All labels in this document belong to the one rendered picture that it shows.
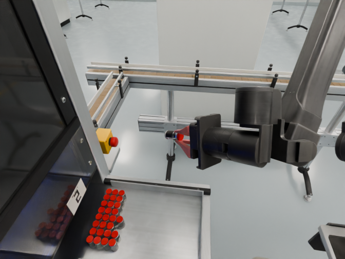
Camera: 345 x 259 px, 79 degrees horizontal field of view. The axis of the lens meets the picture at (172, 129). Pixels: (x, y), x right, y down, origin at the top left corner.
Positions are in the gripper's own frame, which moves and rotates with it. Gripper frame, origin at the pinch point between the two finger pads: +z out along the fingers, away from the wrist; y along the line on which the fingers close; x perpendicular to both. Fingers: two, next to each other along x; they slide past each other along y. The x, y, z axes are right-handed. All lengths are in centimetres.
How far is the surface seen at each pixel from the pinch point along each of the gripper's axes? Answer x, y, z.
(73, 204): -17.7, 19.4, 25.8
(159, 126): 66, 16, 93
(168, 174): 75, 59, 97
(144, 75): 47, -22, 81
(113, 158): 6, 16, 48
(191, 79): 66, -17, 57
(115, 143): 2.4, 7.9, 38.1
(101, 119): 9, 1, 63
